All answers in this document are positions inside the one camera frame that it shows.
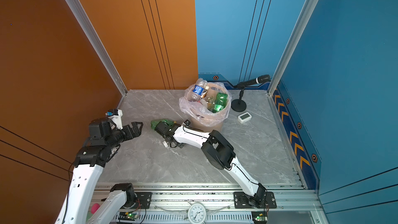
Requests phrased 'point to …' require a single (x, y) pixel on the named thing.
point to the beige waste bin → (208, 106)
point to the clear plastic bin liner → (197, 111)
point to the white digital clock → (244, 117)
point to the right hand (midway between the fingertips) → (172, 137)
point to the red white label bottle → (166, 144)
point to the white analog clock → (196, 213)
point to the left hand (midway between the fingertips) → (135, 124)
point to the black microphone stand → (239, 105)
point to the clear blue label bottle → (199, 88)
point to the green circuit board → (132, 215)
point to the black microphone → (264, 78)
